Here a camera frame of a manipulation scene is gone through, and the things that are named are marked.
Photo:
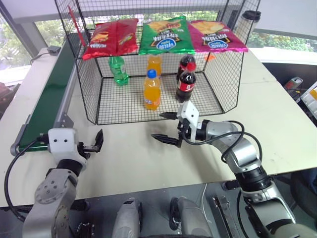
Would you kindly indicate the green chips bag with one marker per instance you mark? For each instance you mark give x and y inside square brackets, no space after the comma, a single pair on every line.
[164,34]

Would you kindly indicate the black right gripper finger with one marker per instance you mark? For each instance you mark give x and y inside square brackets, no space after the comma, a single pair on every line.
[169,115]
[166,139]

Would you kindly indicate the red chips bag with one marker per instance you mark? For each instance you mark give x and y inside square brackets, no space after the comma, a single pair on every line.
[126,34]
[99,41]

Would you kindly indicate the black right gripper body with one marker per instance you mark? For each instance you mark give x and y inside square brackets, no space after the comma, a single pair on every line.
[186,132]

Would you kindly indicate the red plastic strip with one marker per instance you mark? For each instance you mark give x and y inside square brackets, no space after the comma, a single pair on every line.
[78,27]

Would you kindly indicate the orange soda bottle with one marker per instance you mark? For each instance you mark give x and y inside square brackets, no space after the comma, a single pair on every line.
[152,93]
[154,63]

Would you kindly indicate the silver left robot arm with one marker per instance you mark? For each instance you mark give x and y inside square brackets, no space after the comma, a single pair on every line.
[52,196]

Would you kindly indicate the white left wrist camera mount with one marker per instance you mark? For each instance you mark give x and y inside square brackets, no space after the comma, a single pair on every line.
[63,143]

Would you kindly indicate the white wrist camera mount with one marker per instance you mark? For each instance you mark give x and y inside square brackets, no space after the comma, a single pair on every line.
[190,112]
[63,143]

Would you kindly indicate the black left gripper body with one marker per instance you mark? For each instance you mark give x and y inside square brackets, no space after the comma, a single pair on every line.
[85,151]

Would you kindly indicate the orange paper tag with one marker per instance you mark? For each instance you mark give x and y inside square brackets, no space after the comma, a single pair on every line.
[210,57]

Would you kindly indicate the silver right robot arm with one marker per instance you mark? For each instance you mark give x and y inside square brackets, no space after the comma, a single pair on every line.
[250,158]

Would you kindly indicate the yellow storage box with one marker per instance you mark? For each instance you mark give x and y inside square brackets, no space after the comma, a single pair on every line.
[310,96]

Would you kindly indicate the pink chips bag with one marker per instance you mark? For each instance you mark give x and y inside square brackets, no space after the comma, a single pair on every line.
[215,37]

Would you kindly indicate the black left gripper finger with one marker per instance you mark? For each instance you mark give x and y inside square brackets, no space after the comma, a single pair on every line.
[99,140]

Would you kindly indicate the green soda bottle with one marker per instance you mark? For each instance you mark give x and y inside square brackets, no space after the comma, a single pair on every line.
[119,70]

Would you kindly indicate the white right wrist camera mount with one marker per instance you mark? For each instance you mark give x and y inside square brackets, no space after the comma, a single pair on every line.
[190,112]

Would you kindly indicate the grey tumbler black lid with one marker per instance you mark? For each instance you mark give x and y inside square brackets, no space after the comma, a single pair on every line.
[246,24]

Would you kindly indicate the grey rounded robot leg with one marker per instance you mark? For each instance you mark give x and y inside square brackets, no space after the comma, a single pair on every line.
[190,218]
[127,218]

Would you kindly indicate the cola bottle red cap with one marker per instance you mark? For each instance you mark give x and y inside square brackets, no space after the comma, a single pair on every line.
[184,62]
[185,85]

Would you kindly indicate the green conveyor belt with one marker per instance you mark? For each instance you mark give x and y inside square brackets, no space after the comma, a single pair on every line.
[47,96]

